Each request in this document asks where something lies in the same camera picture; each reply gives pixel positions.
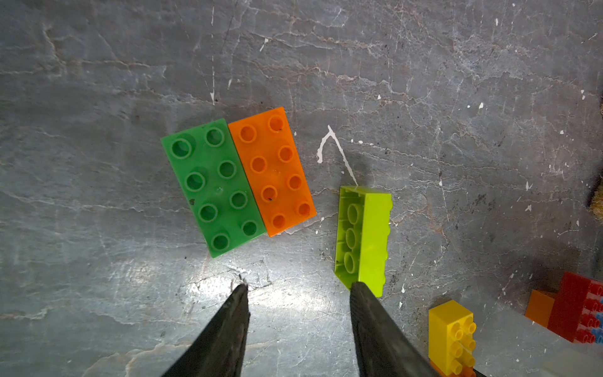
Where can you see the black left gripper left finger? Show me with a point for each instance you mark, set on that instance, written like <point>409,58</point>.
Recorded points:
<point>219,349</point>

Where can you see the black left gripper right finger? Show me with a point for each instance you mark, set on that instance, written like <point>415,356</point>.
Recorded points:
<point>381,347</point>

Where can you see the lime green lego brick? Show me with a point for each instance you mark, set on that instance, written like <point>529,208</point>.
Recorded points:
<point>362,237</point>

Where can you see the orange small lego brick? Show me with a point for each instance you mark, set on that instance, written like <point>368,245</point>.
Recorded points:
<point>540,307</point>

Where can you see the red lego brick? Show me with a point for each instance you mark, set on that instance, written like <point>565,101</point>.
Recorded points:
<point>577,309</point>

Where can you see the orange long lego brick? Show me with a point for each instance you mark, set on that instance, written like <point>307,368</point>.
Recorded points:
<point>270,160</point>

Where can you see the blue lego brick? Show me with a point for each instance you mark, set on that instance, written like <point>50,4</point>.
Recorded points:
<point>597,334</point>

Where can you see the yellow small lego brick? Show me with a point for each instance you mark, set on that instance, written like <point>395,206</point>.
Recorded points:
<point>451,339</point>

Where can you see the green long lego brick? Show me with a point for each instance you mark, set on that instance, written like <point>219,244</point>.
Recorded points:
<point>208,169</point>

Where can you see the brown teddy bear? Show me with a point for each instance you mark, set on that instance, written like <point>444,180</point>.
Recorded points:
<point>596,203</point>

